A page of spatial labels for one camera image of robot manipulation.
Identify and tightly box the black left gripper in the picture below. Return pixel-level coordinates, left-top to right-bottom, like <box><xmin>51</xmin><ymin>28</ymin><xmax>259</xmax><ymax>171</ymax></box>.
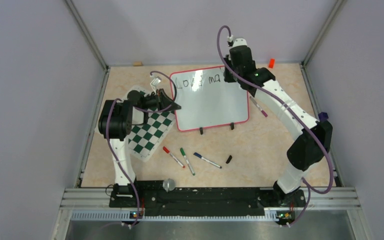
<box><xmin>140</xmin><ymin>88</ymin><xmax>181</xmax><ymax>113</ymax></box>

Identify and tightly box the pink framed whiteboard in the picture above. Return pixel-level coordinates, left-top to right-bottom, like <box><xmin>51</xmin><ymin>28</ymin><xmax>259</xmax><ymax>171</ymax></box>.
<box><xmin>170</xmin><ymin>66</ymin><xmax>250</xmax><ymax>132</ymax></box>

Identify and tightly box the black marker cap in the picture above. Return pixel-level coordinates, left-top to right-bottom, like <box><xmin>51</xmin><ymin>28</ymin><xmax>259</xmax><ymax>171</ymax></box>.
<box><xmin>225</xmin><ymin>155</ymin><xmax>233</xmax><ymax>164</ymax></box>

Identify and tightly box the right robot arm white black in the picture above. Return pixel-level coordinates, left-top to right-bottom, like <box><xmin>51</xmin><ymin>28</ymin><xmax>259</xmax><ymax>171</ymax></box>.
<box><xmin>223</xmin><ymin>44</ymin><xmax>334</xmax><ymax>206</ymax></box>

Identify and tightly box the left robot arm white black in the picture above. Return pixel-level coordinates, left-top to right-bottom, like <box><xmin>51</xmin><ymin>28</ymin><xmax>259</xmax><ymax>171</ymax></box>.
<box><xmin>97</xmin><ymin>88</ymin><xmax>182</xmax><ymax>207</ymax></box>

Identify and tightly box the red whiteboard marker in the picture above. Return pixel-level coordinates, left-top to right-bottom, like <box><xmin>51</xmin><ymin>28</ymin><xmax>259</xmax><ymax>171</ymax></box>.
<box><xmin>163</xmin><ymin>146</ymin><xmax>185</xmax><ymax>168</ymax></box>

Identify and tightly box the green whiteboard marker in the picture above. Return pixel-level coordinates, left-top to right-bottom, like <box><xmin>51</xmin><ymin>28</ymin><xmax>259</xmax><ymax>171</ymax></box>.
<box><xmin>180</xmin><ymin>147</ymin><xmax>196</xmax><ymax>176</ymax></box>

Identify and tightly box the purple whiteboard marker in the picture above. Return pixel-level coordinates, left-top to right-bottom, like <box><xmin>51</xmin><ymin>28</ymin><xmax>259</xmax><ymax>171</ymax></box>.
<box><xmin>249</xmin><ymin>96</ymin><xmax>268</xmax><ymax>118</ymax></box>

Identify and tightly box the blue whiteboard marker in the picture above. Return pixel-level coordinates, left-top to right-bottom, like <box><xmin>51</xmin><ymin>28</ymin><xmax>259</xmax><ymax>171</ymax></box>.
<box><xmin>193</xmin><ymin>152</ymin><xmax>222</xmax><ymax>169</ymax></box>

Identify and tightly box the orange toy block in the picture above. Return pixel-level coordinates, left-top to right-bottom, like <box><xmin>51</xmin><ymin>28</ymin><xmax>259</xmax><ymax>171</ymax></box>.
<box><xmin>268</xmin><ymin>58</ymin><xmax>276</xmax><ymax>69</ymax></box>

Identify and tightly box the green white chessboard mat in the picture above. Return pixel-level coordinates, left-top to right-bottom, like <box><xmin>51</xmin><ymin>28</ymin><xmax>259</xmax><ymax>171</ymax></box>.
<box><xmin>128</xmin><ymin>111</ymin><xmax>176</xmax><ymax>162</ymax></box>

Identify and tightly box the wine cork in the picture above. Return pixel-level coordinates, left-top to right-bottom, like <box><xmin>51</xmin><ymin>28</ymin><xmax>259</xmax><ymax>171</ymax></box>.
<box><xmin>132</xmin><ymin>61</ymin><xmax>143</xmax><ymax>67</ymax></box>

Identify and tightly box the clear round knob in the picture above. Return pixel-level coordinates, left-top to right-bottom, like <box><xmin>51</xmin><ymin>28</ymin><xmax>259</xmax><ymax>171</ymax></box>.
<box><xmin>162</xmin><ymin>178</ymin><xmax>176</xmax><ymax>192</ymax></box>

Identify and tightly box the purple toy block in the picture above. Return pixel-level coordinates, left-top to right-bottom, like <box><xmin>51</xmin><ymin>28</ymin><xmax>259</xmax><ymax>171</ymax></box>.
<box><xmin>318</xmin><ymin>112</ymin><xmax>329</xmax><ymax>122</ymax></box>

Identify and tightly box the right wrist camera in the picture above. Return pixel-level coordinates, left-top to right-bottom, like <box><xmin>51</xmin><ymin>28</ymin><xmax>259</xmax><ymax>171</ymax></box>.
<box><xmin>227</xmin><ymin>35</ymin><xmax>248</xmax><ymax>48</ymax></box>

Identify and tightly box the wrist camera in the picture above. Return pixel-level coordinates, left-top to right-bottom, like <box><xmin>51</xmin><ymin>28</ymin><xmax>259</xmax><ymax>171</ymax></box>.
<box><xmin>150</xmin><ymin>76</ymin><xmax>162</xmax><ymax>88</ymax></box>
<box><xmin>227</xmin><ymin>35</ymin><xmax>248</xmax><ymax>48</ymax></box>

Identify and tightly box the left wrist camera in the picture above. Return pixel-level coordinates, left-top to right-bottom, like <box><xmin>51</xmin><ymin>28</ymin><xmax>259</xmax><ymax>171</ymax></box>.
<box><xmin>150</xmin><ymin>76</ymin><xmax>162</xmax><ymax>88</ymax></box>

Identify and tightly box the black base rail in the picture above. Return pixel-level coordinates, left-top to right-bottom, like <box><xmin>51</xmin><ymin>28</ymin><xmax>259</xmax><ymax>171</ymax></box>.
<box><xmin>109</xmin><ymin>180</ymin><xmax>305</xmax><ymax>217</ymax></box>

